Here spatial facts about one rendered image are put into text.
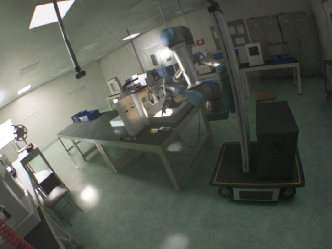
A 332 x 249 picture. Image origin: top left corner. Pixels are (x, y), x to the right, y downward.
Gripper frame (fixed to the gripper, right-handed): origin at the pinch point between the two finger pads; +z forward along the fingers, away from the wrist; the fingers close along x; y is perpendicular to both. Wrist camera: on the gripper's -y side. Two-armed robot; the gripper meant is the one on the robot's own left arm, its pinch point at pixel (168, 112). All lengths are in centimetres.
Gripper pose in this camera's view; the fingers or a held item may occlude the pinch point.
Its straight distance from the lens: 146.9
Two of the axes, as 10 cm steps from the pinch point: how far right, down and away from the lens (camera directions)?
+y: 5.5, 5.5, -6.3
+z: 0.6, 7.2, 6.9
